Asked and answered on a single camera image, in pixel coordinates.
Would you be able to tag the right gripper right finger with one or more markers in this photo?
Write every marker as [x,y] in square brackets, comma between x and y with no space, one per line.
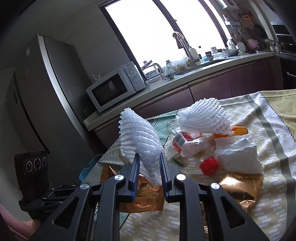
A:
[206,212]

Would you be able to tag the kitchen faucet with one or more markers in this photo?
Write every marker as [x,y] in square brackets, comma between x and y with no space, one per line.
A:
[180,39]

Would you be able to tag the kitchen counter with cabinets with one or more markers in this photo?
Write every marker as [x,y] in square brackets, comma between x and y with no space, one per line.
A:
[228,78]

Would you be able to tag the patterned tablecloth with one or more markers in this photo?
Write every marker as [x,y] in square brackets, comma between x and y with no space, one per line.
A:
[269,117]

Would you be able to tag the white microwave oven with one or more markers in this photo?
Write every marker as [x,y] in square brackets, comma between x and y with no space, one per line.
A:
[116,86]

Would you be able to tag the clear bottle with red cap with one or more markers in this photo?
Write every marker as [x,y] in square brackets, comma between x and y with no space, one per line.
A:
[205,160]

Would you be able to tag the white foam fruit net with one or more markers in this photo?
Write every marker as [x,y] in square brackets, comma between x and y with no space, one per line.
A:
[138,136]

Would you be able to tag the orange peel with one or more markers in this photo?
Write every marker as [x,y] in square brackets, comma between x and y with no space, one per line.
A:
[237,131]

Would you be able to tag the gold foil snack wrapper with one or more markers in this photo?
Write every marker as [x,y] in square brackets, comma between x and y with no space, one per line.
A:
[244,188]

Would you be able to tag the silver refrigerator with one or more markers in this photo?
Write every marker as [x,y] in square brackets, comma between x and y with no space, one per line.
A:
[47,103]

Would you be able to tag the blue white ceramic bowl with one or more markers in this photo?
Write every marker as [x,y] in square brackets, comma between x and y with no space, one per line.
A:
[170,76]

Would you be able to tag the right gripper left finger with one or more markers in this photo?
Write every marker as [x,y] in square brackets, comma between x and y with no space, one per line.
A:
[92,212]

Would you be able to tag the red white crumpled wrapper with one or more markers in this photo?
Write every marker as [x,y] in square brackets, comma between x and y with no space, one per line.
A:
[189,144]

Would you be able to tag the blue trash bin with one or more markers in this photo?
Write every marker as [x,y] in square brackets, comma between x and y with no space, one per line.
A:
[89,167]

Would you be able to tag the white paper tissue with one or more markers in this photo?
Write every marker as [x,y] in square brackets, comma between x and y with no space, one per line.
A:
[238,154]

